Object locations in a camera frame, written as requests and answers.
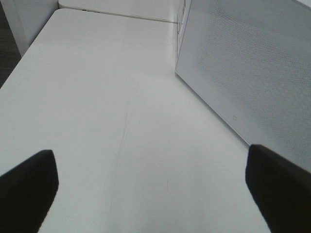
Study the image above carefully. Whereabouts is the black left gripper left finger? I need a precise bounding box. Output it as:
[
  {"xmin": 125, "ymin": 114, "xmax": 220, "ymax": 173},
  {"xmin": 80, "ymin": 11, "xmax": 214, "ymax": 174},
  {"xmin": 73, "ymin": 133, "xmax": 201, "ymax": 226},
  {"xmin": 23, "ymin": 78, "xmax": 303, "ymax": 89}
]
[{"xmin": 0, "ymin": 150, "xmax": 59, "ymax": 233}]

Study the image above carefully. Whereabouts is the white microwave oven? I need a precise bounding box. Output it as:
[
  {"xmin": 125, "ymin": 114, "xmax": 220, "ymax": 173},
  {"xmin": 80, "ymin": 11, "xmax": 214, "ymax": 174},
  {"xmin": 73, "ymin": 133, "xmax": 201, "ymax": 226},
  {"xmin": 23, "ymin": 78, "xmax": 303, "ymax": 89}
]
[{"xmin": 174, "ymin": 0, "xmax": 192, "ymax": 65}]

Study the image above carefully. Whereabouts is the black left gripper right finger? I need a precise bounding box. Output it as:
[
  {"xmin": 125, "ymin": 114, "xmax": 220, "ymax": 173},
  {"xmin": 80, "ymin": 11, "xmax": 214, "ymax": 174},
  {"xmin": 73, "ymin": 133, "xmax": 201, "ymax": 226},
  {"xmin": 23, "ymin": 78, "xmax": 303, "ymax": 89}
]
[{"xmin": 245, "ymin": 144, "xmax": 311, "ymax": 233}]

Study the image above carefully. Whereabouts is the white microwave door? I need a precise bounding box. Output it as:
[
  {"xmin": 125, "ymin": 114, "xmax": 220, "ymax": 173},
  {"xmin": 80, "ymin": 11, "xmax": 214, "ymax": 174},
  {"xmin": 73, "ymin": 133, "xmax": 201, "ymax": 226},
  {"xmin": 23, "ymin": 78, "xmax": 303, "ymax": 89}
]
[{"xmin": 176, "ymin": 0, "xmax": 311, "ymax": 170}]

